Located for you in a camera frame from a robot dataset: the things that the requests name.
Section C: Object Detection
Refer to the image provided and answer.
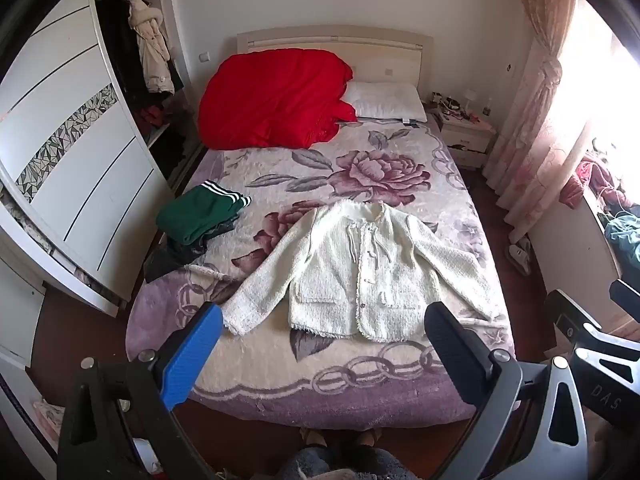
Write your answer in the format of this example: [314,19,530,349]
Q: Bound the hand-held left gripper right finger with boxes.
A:
[424,301,589,480]

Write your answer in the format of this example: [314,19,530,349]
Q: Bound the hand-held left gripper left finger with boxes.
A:
[56,301,224,480]

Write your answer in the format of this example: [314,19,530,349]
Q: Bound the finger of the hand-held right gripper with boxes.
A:
[609,279,640,307]
[545,289,608,361]

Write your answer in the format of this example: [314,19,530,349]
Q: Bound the white tweed jacket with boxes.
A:
[220,199,501,343]

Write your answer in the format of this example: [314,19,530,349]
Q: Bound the pile of dark red clothes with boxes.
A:
[136,102,168,133]

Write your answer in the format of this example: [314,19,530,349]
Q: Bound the black hanging clothes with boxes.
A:
[97,0,146,111]

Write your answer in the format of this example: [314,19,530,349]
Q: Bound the teal crumpled clothing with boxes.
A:
[602,205,640,266]

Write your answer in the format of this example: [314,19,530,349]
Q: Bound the white slipper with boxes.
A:
[507,239,533,277]

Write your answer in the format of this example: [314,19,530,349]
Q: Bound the dark folded garment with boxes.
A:
[144,220,236,283]

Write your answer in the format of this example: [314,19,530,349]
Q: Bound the floral plush blanket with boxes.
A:
[125,120,516,431]

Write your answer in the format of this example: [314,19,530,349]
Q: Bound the pink crumpled clothing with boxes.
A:
[559,152,626,208]

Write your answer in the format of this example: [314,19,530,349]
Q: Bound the green striped garment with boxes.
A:
[156,180,252,246]

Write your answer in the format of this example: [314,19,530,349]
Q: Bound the person's legs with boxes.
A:
[287,429,408,480]

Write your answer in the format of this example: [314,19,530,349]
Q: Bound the folded pink cloth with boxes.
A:
[32,400,66,442]

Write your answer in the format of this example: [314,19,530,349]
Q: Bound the cream nightstand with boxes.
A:
[439,110,497,170]

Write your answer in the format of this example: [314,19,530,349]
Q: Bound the pink patterned curtain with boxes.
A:
[482,0,608,241]

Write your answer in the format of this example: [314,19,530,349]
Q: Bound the white sliding door wardrobe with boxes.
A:
[0,0,206,461]

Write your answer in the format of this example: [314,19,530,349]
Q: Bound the pile of small nightstand things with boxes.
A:
[430,87,493,122]

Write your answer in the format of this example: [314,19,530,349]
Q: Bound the white pillow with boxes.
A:
[341,80,429,123]

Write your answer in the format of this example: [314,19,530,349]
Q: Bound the red quilt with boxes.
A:
[197,49,359,151]

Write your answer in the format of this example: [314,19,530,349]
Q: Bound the cream bed headboard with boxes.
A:
[236,26,435,103]

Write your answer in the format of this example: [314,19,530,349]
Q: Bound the beige hanging coat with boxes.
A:
[127,0,176,95]

